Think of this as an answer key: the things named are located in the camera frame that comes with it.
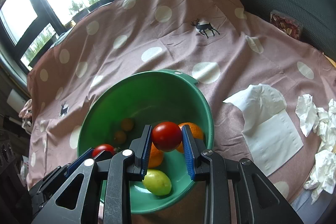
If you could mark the crumpled pink cloth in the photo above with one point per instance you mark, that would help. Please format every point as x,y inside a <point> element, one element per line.
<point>26,111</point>

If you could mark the packet of dried snacks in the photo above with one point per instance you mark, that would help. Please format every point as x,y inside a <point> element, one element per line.
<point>286,24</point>

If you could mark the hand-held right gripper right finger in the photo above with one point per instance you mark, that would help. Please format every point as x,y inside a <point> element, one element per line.
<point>187,153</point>

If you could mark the large yellow-green jujube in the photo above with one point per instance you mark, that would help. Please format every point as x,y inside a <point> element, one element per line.
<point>157,182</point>

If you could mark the red cherry tomato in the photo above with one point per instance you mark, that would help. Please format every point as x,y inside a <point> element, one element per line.
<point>167,136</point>
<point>103,148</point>

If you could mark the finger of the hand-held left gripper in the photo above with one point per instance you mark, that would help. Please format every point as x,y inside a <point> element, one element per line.
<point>103,155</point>
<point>78,164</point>

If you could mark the white paper napkin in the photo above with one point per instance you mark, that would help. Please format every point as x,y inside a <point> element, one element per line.
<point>267,129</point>

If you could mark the orange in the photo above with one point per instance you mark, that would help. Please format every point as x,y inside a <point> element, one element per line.
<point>194,132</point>
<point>156,157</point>

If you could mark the green plastic bowl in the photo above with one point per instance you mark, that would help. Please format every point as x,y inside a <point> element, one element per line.
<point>147,92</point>

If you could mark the small tan longan with stem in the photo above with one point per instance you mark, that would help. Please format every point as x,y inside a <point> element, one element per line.
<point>120,136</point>

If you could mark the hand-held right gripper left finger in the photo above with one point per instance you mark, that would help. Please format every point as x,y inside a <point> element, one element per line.
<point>147,150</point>

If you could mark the pink polka dot blanket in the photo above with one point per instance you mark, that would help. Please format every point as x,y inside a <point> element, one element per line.
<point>183,50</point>

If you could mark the crumpled white tissue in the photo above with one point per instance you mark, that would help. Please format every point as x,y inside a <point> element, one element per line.
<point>328,124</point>
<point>323,174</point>
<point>307,113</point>

